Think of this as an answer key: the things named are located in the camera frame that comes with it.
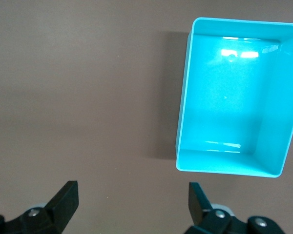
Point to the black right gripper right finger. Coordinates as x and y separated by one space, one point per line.
200 212

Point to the teal plastic bin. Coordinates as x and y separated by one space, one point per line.
222 97

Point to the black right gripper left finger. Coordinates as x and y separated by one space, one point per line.
56 217

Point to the brown table cover sheet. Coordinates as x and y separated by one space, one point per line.
75 97

